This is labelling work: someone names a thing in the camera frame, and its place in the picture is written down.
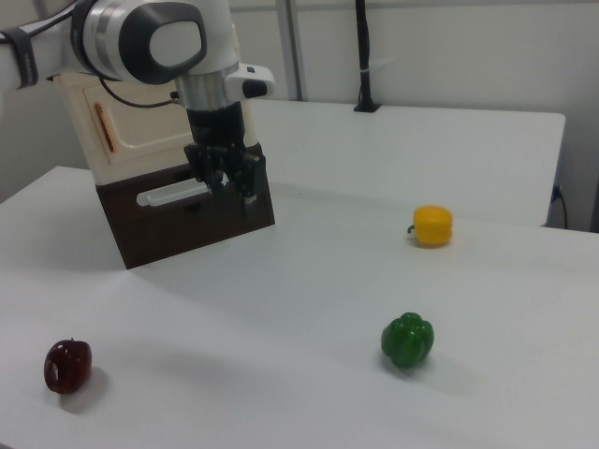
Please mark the black camera pole with clamp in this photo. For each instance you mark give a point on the black camera pole with clamp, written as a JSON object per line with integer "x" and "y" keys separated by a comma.
{"x": 366, "y": 47}

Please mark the dark red bell pepper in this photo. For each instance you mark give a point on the dark red bell pepper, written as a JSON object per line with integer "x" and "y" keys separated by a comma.
{"x": 68, "y": 367}

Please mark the cream cabinet door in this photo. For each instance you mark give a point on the cream cabinet door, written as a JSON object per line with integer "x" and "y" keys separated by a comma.
{"x": 140, "y": 126}

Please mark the cream plastic cabinet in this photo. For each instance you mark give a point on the cream plastic cabinet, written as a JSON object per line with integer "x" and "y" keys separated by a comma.
{"x": 117, "y": 170}

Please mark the green bell pepper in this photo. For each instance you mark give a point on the green bell pepper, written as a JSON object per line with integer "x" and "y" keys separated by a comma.
{"x": 407, "y": 339}

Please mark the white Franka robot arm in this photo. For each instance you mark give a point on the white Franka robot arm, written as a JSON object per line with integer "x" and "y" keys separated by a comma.
{"x": 154, "y": 37}

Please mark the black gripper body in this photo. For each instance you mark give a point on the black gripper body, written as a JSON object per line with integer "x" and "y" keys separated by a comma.
{"x": 217, "y": 135}

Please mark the yellow bell pepper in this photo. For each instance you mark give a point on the yellow bell pepper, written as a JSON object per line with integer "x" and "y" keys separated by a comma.
{"x": 433, "y": 227}

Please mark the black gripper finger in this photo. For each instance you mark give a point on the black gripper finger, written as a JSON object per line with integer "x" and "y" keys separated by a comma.
{"x": 250, "y": 187}
{"x": 216, "y": 184}

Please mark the dark brown wooden drawer box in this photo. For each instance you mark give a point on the dark brown wooden drawer box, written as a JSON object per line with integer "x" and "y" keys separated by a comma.
{"x": 178, "y": 234}

